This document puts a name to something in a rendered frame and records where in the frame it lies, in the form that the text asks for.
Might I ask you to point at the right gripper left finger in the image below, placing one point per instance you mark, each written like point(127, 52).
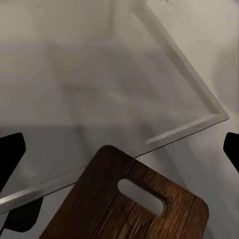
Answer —
point(12, 148)

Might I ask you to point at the cutting board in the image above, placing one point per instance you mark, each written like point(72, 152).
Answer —
point(96, 209)

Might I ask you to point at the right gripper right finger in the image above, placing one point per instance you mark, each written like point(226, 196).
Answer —
point(231, 148)

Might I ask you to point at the drop in sink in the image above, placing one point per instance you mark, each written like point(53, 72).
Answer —
point(76, 75)

